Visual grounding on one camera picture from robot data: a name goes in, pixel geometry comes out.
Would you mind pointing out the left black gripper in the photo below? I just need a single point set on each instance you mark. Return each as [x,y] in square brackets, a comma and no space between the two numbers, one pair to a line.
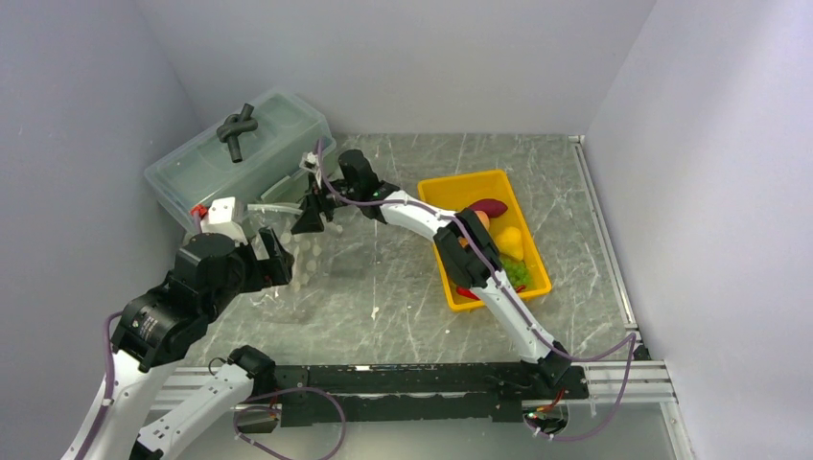
[274,269]

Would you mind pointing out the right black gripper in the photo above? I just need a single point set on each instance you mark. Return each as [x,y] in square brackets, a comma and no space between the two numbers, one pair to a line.
[310,220]

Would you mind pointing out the clear zip top bag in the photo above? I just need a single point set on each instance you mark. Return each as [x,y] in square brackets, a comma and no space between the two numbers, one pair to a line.
[293,303]

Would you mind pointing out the yellow plastic tray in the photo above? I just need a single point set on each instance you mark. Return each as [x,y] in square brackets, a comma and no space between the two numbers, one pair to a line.
[459,191]

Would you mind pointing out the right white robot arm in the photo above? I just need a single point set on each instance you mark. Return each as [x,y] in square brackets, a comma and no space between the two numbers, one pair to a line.
[468,253]

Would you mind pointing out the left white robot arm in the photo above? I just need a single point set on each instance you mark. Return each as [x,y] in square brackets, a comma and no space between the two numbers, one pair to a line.
[145,342]

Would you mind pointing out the clear lidded storage box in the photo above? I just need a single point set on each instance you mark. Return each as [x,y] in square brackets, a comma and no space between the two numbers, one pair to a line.
[261,165]

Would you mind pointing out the black knotted foam tube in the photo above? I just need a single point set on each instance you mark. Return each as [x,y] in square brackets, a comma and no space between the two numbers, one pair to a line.
[233,127]

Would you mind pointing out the red toy chili pepper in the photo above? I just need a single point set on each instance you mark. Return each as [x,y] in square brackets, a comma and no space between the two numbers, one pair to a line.
[468,294]

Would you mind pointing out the toy peach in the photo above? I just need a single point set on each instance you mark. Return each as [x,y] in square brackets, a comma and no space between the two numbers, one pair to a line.
[484,219]

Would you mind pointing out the purple toy sweet potato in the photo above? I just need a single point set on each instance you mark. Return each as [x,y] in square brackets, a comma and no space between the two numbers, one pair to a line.
[490,207]

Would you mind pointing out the yellow toy pear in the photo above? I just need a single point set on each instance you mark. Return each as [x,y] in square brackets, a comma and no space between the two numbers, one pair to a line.
[510,243]

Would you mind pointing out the green toy grapes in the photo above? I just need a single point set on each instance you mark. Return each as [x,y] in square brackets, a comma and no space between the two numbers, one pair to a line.
[517,272]

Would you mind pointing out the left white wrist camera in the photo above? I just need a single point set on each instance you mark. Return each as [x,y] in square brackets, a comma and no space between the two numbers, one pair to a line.
[224,216]

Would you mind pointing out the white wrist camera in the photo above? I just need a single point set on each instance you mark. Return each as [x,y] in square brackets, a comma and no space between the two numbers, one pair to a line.
[310,163]
[224,216]

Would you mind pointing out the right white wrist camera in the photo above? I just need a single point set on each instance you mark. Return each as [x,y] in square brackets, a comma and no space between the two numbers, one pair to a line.
[310,163]

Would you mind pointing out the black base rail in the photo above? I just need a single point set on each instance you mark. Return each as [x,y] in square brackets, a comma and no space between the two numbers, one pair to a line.
[322,394]

